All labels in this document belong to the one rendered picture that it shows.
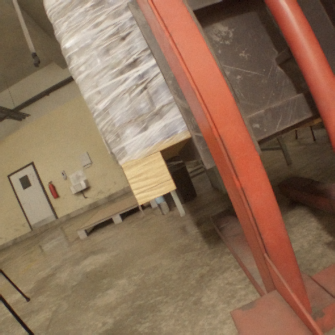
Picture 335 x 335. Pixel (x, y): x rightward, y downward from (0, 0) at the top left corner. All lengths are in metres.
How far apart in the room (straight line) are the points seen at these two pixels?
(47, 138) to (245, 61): 8.83
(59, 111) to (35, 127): 0.96
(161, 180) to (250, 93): 0.31
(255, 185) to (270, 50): 0.39
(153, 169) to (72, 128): 8.44
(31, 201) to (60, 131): 2.43
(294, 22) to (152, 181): 0.49
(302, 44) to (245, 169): 0.30
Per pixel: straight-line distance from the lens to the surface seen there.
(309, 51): 0.64
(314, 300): 0.70
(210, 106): 0.51
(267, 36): 0.79
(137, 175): 0.71
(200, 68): 0.52
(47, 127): 9.41
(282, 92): 0.76
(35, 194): 9.57
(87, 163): 8.80
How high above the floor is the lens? 0.52
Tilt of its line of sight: 4 degrees down
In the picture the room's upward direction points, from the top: 24 degrees counter-clockwise
